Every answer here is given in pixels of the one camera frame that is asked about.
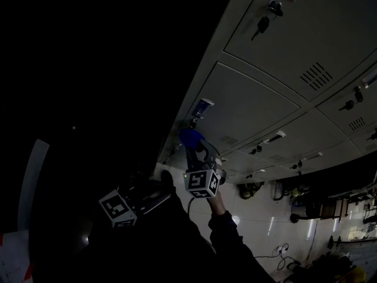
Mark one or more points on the person's dark shoe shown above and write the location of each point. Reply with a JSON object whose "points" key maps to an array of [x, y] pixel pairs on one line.
{"points": [[167, 177]]}

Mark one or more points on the grey metal locker cabinet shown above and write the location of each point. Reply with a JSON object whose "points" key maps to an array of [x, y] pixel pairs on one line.
{"points": [[294, 25]]}

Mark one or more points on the brown wooden desk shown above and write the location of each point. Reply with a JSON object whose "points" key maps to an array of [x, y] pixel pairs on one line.
{"points": [[332, 208]]}

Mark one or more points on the white power strip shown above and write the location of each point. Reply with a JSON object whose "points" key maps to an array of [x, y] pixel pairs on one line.
{"points": [[279, 250]]}

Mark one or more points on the black work table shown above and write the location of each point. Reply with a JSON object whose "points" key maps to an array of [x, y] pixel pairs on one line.
{"points": [[338, 175]]}

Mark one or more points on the person's body in dark clothes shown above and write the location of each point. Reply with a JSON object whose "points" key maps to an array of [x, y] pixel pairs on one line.
{"points": [[162, 246]]}

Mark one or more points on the yellow and black vacuum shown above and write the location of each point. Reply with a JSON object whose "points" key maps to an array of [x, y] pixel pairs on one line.
{"points": [[250, 189]]}

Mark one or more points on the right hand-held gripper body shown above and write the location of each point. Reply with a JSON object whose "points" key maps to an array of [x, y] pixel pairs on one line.
{"points": [[203, 183]]}

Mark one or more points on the white paper notice red tape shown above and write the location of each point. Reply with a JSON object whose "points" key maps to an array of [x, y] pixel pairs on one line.
{"points": [[14, 255]]}

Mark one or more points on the blue cleaning cloth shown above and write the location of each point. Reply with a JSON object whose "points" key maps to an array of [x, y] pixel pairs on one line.
{"points": [[190, 137]]}

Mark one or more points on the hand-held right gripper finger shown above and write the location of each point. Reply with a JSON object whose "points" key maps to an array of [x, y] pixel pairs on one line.
{"points": [[209, 153], [191, 159]]}

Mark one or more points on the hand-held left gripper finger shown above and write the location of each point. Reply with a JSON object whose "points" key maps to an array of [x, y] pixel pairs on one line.
{"points": [[157, 203]]}

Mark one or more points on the dark canister vacuum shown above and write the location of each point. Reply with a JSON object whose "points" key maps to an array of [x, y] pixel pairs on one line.
{"points": [[306, 211]]}

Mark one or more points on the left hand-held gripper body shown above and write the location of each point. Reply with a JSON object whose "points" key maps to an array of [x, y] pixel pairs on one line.
{"points": [[117, 208]]}

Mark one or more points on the grey metal locker door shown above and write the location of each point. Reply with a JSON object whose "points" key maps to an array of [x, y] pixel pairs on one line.
{"points": [[244, 105]]}

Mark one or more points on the black framed glass entrance door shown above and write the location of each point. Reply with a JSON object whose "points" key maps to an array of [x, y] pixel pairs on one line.
{"points": [[33, 184]]}

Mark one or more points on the person's right forearm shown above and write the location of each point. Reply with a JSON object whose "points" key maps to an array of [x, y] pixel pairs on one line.
{"points": [[219, 208]]}

